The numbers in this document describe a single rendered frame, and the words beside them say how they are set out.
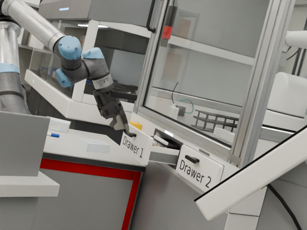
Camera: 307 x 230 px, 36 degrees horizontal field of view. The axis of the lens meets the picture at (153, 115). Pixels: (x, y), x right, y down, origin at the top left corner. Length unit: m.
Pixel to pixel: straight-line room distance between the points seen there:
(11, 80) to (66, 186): 0.62
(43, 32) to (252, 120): 0.79
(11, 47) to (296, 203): 1.22
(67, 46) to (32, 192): 0.51
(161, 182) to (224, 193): 1.10
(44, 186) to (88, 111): 1.23
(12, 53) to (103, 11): 0.93
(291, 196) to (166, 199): 0.93
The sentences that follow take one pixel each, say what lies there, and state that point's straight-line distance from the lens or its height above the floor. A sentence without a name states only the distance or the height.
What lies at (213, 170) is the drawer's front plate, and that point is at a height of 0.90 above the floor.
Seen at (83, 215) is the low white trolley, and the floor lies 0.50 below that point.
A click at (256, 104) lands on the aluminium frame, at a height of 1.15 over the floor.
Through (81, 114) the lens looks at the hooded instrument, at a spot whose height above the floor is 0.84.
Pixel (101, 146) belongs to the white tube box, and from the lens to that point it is 2.15.
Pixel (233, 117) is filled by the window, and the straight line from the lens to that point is 1.62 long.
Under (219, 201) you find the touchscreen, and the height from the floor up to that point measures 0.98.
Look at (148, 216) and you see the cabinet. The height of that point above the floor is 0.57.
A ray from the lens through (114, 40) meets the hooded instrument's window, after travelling 2.70.
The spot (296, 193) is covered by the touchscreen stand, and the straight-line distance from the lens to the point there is 1.06.
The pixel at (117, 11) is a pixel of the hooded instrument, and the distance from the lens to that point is 2.68.
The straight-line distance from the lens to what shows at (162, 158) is 1.85.
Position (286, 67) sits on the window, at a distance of 1.56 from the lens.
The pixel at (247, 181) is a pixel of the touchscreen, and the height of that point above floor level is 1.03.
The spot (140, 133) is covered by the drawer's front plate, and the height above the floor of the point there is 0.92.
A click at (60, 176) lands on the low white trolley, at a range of 2.01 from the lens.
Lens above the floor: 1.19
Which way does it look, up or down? 6 degrees down
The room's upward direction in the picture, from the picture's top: 14 degrees clockwise
